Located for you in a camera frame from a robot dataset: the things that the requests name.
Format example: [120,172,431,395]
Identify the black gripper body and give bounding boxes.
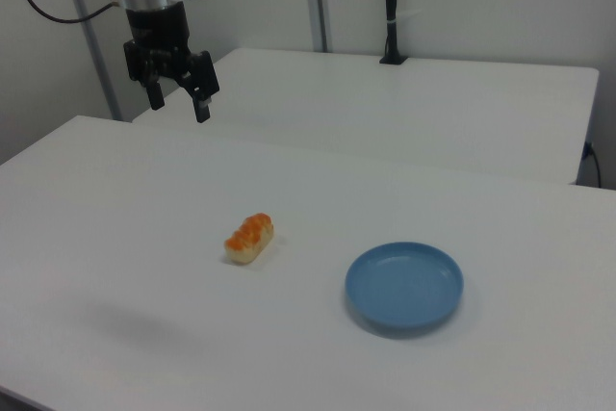
[122,0,217,90]

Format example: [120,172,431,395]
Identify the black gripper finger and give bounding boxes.
[181,51,221,124]
[146,79,167,111]

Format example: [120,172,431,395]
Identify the orange glazed bread loaf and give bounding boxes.
[223,212,276,266]

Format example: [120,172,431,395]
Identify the blue round plate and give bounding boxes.
[344,241,466,328]

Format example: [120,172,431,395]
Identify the white back table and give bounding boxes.
[131,47,600,186]

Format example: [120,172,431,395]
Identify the black camera stand pole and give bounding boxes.
[378,0,409,65]

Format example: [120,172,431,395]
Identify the black power cable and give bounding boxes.
[581,141,603,189]

